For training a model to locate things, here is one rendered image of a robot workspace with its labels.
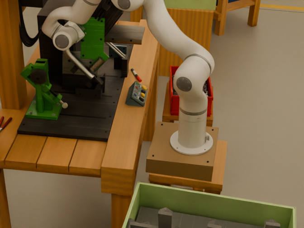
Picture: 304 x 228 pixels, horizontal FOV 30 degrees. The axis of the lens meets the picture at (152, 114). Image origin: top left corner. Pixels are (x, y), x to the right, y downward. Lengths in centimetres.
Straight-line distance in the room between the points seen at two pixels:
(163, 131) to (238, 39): 311
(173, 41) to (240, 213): 72
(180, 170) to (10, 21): 99
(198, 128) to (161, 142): 20
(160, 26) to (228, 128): 213
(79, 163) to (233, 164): 169
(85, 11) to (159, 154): 68
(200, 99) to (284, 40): 343
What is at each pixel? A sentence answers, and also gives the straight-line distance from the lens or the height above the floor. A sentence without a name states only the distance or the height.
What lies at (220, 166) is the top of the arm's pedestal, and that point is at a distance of 254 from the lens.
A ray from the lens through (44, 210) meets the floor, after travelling 355.
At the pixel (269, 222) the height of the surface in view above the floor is 116.
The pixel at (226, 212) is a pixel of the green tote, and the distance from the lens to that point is 227.
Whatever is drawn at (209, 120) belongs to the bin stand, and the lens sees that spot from 292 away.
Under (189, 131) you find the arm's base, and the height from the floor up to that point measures 103.
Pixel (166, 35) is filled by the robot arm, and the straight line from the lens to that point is 225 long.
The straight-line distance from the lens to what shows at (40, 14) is 293.
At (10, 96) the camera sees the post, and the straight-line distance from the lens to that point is 281.
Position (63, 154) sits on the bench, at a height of 88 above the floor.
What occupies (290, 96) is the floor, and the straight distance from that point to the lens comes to 479.
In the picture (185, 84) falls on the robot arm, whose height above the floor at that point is 130.
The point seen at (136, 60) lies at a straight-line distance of 320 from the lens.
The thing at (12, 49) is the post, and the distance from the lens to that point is 267.
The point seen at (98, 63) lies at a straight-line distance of 281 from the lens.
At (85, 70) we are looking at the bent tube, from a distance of 283.
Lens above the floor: 244
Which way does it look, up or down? 34 degrees down
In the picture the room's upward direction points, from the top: 3 degrees clockwise
